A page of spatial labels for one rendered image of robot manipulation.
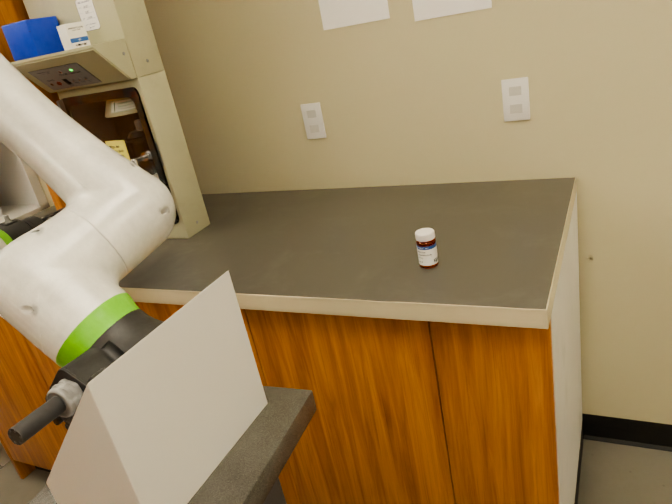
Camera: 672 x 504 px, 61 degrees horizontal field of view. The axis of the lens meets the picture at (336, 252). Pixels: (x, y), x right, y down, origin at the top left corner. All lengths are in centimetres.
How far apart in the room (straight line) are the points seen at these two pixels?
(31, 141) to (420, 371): 84
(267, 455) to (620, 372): 140
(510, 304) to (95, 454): 72
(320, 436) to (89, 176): 89
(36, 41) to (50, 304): 104
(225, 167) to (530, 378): 136
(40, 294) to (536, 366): 86
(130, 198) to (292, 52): 110
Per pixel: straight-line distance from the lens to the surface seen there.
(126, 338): 80
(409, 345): 122
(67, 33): 168
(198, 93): 212
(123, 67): 165
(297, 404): 92
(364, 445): 147
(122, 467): 74
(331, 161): 191
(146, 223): 88
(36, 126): 97
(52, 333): 83
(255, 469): 84
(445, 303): 111
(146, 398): 74
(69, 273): 84
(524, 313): 108
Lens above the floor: 149
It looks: 23 degrees down
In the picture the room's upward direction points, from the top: 12 degrees counter-clockwise
